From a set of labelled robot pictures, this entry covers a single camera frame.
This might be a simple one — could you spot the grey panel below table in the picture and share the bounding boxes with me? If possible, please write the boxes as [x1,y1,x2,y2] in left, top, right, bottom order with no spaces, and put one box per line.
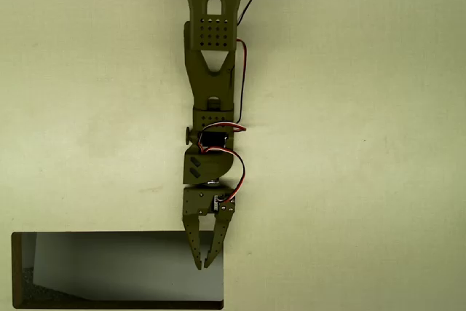
[32,232,224,301]

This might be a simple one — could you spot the rectangular bin opening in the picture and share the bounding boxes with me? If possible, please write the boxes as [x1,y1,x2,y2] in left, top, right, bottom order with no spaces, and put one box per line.
[10,230,225,311]

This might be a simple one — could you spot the red white black servo cable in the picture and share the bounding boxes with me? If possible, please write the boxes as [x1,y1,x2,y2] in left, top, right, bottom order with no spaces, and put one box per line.
[203,147,247,205]

